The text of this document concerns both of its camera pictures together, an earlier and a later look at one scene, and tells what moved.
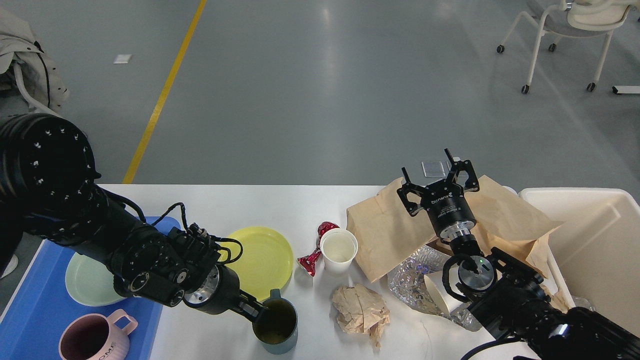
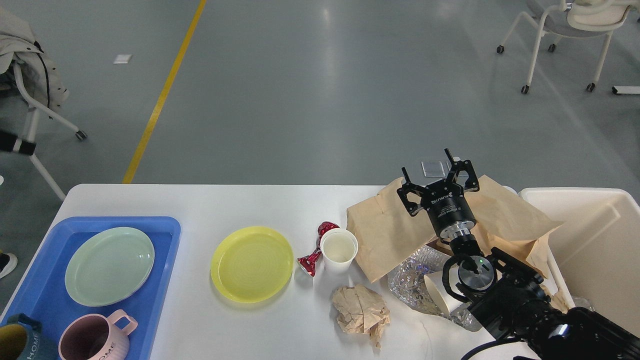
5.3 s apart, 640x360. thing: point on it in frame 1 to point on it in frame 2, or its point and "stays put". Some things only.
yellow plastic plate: x=266 y=262 stays put
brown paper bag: x=386 y=232 stays put
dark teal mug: x=276 y=328 to x=20 y=339
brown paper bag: x=503 y=220 stays put
